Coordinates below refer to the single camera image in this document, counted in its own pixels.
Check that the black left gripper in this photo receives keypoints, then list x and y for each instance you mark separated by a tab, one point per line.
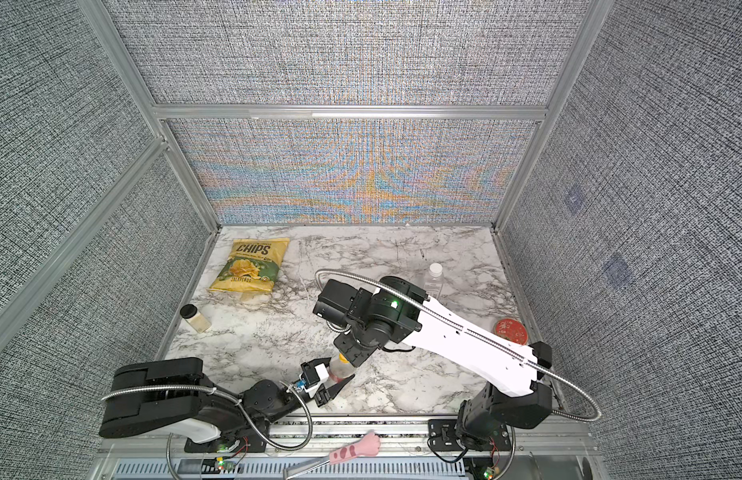
328	393

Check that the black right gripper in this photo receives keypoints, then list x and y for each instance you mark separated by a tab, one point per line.
350	347

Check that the clear bottle purple label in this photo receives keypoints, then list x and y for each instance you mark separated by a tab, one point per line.
433	285

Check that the white bottle cap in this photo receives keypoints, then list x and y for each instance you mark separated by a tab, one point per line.
436	269

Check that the clear bottle red label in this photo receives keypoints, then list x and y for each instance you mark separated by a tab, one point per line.
338	372

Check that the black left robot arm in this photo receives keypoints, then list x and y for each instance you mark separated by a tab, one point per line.
175	397

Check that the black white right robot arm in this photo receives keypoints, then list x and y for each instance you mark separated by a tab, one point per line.
400	312

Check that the pink cat paw stick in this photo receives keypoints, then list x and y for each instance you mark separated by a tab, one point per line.
368	446

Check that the yellow green chips bag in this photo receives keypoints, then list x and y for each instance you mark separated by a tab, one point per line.
251	266

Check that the round gold tin red lid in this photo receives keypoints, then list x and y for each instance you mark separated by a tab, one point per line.
512	330

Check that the small jar black lid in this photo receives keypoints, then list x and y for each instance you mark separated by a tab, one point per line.
194	318

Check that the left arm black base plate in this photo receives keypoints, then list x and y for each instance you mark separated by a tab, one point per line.
246	440

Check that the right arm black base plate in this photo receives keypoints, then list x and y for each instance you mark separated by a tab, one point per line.
447	445

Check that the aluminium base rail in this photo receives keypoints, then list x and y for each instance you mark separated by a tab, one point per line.
558	449

